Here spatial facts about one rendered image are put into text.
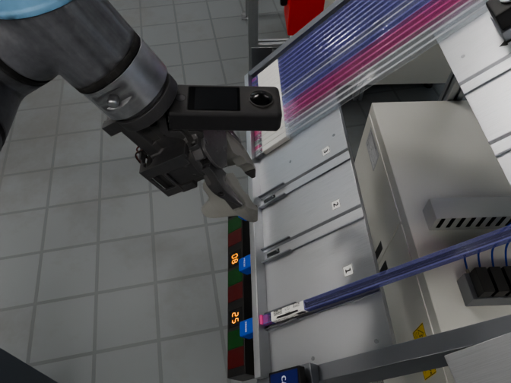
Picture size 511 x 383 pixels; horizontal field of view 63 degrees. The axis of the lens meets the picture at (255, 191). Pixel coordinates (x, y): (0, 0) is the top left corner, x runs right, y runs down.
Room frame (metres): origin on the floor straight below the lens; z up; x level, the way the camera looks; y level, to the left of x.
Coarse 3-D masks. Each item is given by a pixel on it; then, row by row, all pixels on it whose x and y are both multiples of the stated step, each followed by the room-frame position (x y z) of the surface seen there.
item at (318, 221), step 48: (288, 144) 0.54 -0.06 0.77; (336, 144) 0.47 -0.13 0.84; (288, 192) 0.43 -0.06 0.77; (336, 192) 0.38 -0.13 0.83; (288, 240) 0.34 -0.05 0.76; (336, 240) 0.30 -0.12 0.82; (288, 288) 0.26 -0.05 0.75; (288, 336) 0.19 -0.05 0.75; (336, 336) 0.17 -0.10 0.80; (384, 336) 0.16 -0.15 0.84
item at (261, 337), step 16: (256, 160) 0.54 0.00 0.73; (256, 176) 0.50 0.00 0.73; (256, 192) 0.46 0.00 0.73; (256, 224) 0.39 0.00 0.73; (256, 240) 0.35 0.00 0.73; (256, 256) 0.32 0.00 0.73; (256, 272) 0.29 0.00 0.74; (256, 288) 0.27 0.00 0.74; (256, 304) 0.24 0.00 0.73; (256, 320) 0.22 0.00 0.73; (256, 336) 0.19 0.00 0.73; (256, 352) 0.17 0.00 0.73; (256, 368) 0.15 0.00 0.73
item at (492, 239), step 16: (480, 240) 0.23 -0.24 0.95; (496, 240) 0.22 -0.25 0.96; (432, 256) 0.23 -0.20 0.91; (448, 256) 0.22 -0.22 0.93; (464, 256) 0.22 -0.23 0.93; (384, 272) 0.23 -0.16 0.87; (400, 272) 0.22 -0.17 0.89; (416, 272) 0.22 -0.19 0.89; (336, 288) 0.23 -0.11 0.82; (352, 288) 0.22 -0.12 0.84; (368, 288) 0.22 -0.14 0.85; (304, 304) 0.22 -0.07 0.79; (320, 304) 0.21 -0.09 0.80
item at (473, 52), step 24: (480, 24) 0.54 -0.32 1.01; (456, 48) 0.52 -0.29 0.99; (480, 48) 0.50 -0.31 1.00; (504, 48) 0.48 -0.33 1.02; (456, 72) 0.48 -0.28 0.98; (480, 72) 0.46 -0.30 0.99; (504, 72) 0.44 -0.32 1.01; (480, 96) 0.42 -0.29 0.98; (504, 96) 0.40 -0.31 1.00; (480, 120) 0.39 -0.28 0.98; (504, 120) 0.37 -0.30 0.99; (504, 144) 0.34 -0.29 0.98; (504, 168) 0.31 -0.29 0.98
